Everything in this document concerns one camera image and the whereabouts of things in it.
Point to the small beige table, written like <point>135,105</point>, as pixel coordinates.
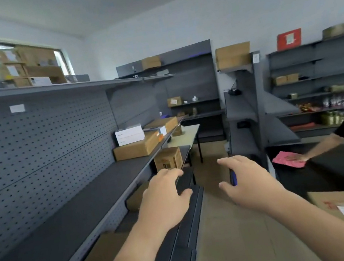
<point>186,136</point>

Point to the wide brown cardboard carton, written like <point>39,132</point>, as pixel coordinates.
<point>233,55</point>

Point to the pink cloth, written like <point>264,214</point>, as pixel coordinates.
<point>282,159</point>

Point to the small brown jar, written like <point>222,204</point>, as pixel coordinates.
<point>194,111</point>

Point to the small white object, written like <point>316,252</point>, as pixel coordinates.
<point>194,98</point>

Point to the person's right hand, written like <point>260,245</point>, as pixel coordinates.
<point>254,187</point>

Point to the row of red white bottles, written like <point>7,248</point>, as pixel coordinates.
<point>331,102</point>

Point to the red box white label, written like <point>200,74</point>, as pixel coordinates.
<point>289,39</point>

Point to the row of yellow bottles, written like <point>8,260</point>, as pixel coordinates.
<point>332,117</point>

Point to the printed brown carton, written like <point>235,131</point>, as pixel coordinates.
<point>168,159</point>

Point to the tiny brown carton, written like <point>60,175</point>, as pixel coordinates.
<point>280,80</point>
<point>292,77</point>

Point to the small labelled cardboard carton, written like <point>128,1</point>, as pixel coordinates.
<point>17,83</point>
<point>9,71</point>
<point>5,56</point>

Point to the low brown carton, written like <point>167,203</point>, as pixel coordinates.
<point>334,30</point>

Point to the black handheld device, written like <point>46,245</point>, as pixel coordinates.
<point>234,92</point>

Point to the grey metal pegboard shelf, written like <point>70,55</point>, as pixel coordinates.
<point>45,140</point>

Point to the brown box white label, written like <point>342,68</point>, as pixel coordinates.
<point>174,101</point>

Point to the large cardboard carton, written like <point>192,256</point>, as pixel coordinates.
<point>46,74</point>
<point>36,56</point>

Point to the person's right forearm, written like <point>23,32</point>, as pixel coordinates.
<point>323,231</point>

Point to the person's left hand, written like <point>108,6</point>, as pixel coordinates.
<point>163,199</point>

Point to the white sticker label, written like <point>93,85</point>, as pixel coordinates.
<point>17,108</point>

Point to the blue plastic crate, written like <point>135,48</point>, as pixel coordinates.
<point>233,179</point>

